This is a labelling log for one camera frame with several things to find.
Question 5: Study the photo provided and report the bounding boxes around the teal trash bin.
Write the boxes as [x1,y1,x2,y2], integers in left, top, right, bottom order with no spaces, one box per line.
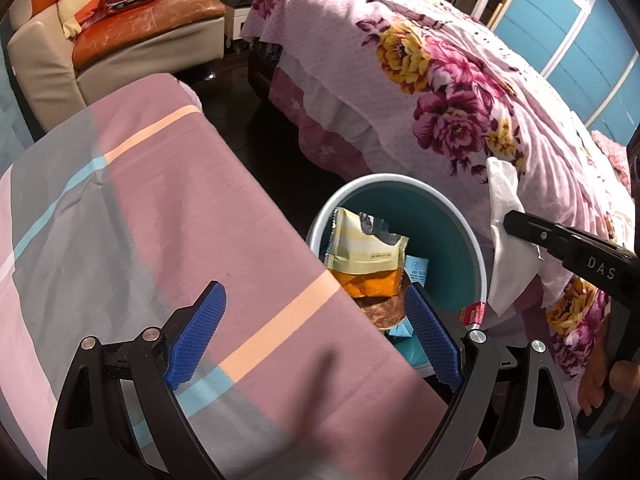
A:
[306,174,488,381]

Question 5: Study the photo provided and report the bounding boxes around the blue wardrobe door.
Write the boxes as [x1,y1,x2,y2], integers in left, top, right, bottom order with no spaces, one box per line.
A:
[490,0,640,146]

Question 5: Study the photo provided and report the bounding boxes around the person's right hand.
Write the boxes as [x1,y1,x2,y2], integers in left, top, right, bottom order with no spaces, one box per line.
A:
[582,355,640,411]

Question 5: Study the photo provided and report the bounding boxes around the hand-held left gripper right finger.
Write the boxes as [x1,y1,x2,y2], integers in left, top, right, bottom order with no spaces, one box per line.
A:
[402,282,578,480]

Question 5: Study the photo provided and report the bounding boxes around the pale yellow cushion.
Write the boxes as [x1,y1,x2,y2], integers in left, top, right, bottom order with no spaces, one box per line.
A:
[57,0,108,38]

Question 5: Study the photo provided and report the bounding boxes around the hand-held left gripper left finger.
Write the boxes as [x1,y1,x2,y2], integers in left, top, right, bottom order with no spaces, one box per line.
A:
[47,281,228,480]

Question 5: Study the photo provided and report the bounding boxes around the beige and orange sofa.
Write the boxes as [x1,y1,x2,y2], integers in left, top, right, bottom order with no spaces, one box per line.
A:
[7,0,228,131]

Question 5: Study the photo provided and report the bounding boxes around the pink knitted cloth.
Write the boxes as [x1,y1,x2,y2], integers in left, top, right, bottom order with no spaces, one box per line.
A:
[590,130,632,196]

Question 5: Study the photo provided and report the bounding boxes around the pink floral bed blanket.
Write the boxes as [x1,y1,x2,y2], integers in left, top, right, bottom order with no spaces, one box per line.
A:
[240,0,640,396]

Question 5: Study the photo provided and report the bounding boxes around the pale yellow snack packet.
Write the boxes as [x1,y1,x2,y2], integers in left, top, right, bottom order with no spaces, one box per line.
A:
[325,207,408,276]

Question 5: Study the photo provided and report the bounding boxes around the white paper napkin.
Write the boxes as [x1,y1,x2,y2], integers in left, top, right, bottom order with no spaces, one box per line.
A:
[485,156,545,317]

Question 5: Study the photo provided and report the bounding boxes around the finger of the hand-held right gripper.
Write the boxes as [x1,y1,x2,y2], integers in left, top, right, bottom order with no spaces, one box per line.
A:
[502,210,576,263]

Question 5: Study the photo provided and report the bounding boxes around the orange foil wrapper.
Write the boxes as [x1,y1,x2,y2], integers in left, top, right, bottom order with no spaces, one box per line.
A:
[332,267,408,332]

